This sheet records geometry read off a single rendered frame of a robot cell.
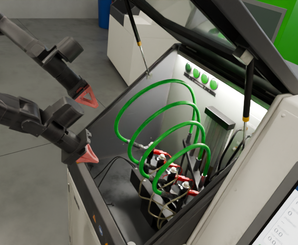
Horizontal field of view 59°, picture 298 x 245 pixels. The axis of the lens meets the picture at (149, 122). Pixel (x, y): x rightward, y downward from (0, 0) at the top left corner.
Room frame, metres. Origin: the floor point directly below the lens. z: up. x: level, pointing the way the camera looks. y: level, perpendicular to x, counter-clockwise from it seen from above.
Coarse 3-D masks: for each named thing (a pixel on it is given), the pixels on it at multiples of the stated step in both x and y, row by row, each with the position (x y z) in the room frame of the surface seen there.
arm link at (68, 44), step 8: (64, 40) 0.80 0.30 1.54; (72, 40) 0.78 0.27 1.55; (32, 48) 0.78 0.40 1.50; (40, 48) 0.77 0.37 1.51; (56, 48) 0.78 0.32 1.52; (64, 48) 0.76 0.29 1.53; (72, 48) 0.76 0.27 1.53; (80, 48) 0.78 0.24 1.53; (40, 56) 0.75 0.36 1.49; (72, 56) 0.76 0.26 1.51
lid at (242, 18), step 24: (144, 0) 1.03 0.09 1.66; (168, 0) 0.76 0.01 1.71; (192, 0) 0.52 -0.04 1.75; (216, 0) 0.46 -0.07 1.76; (240, 0) 0.49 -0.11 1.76; (168, 24) 1.16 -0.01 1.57; (192, 24) 0.83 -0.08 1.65; (216, 24) 0.56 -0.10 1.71; (240, 24) 0.50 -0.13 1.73; (192, 48) 1.22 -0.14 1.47; (216, 48) 0.92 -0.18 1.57; (240, 48) 0.57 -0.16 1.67; (264, 48) 0.55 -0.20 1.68; (240, 72) 0.92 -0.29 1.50; (264, 72) 0.69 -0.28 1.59; (288, 72) 0.63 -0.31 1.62
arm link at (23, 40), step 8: (0, 16) 1.01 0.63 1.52; (0, 24) 0.99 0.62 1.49; (8, 24) 0.98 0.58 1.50; (8, 32) 0.93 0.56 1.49; (16, 32) 0.92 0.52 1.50; (24, 32) 0.90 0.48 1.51; (16, 40) 0.88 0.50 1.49; (24, 40) 0.86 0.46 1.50; (32, 40) 0.83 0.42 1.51; (24, 48) 0.81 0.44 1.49; (32, 56) 0.76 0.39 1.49; (40, 64) 0.77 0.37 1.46
